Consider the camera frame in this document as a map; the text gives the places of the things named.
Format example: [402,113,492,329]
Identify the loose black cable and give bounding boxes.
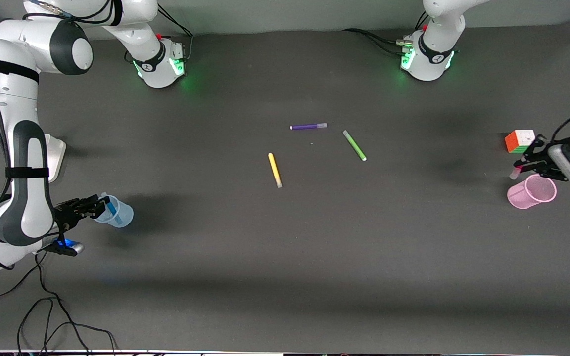
[0,242,117,356]

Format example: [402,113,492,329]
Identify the pink mesh cup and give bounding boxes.
[507,174,558,210]

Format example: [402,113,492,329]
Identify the light blue mesh cup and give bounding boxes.
[91,195,134,229]

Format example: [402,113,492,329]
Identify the black left base cables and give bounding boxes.
[343,28,409,56]

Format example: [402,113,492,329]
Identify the green marker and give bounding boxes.
[342,130,367,162]

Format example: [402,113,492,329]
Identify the black right base cables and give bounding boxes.
[155,7,194,62]

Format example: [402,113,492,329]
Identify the black base cables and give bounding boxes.
[155,7,194,62]
[343,28,409,56]

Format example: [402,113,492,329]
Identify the yellow marker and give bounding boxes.
[268,152,283,189]

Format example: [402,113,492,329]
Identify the multicoloured puzzle cube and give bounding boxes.
[504,130,537,154]

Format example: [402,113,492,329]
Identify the blue marker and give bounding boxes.
[101,193,123,225]

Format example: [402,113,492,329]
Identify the white stand with base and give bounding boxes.
[45,134,67,184]

